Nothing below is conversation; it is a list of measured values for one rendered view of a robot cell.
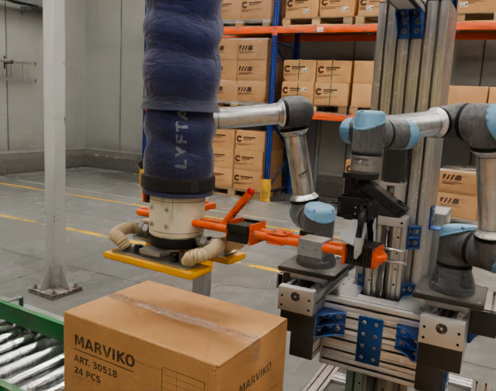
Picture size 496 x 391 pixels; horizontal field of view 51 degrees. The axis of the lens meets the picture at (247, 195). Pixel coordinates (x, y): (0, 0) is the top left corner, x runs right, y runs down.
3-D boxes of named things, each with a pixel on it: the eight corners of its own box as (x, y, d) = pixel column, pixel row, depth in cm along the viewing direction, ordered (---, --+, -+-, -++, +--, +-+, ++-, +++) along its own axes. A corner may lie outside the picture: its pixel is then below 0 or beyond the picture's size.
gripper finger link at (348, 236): (338, 255, 132) (345, 219, 134) (360, 260, 129) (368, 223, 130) (333, 252, 129) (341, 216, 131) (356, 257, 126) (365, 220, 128)
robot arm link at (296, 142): (301, 237, 207) (279, 98, 195) (289, 228, 221) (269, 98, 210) (329, 230, 209) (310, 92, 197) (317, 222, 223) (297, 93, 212)
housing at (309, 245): (296, 254, 139) (297, 237, 138) (306, 249, 145) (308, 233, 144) (320, 259, 135) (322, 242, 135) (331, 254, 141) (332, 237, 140)
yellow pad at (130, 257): (102, 257, 161) (102, 241, 161) (126, 250, 170) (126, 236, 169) (190, 281, 144) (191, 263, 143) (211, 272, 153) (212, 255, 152)
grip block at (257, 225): (223, 241, 149) (224, 221, 148) (241, 235, 157) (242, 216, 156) (248, 247, 145) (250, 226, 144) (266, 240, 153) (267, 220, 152)
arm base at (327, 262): (304, 255, 213) (306, 232, 212) (340, 262, 207) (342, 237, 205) (289, 264, 200) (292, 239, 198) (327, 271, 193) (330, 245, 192)
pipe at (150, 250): (107, 244, 163) (107, 226, 162) (161, 231, 184) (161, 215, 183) (195, 266, 145) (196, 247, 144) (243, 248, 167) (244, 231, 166)
